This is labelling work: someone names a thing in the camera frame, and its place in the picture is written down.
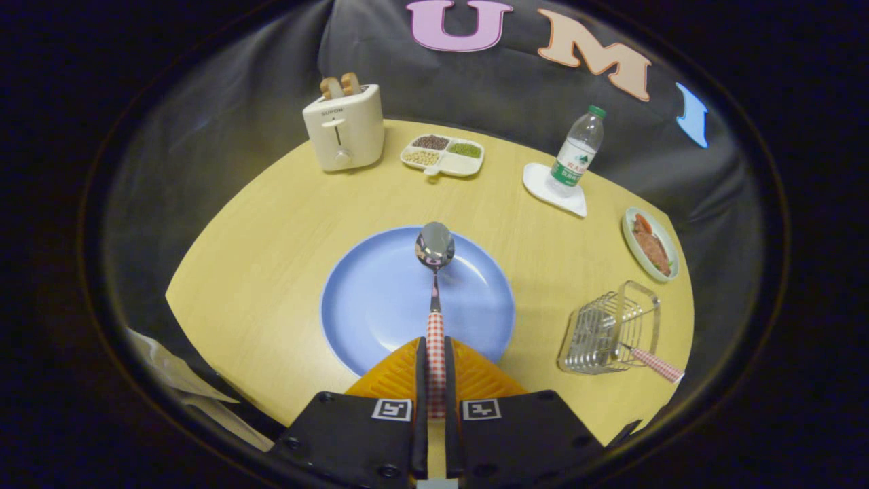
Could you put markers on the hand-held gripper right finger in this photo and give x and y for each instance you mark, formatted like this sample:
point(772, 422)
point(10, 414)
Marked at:
point(450, 380)

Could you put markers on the white toaster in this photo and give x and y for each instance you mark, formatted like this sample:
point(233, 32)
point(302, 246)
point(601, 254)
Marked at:
point(343, 136)

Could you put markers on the white square coaster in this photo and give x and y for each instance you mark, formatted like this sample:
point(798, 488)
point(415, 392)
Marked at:
point(540, 183)

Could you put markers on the pale crumpled cloth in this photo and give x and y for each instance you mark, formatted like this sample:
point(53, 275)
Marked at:
point(176, 377)

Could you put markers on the white divided tray of beans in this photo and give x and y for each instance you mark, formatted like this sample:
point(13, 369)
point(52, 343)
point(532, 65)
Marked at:
point(441, 153)

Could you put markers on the toasted bread slice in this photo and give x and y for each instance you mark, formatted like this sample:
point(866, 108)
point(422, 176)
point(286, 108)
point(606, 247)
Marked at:
point(331, 88)
point(351, 83)

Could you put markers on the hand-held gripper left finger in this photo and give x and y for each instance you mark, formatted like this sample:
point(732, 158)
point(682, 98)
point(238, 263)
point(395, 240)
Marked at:
point(421, 380)

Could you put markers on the blue round plate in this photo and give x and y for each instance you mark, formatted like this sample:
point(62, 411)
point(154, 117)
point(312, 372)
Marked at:
point(380, 305)

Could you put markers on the clear water bottle green cap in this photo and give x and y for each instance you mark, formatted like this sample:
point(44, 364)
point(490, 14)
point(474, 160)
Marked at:
point(576, 156)

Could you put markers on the green plate of meat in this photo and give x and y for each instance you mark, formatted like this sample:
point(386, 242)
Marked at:
point(652, 248)

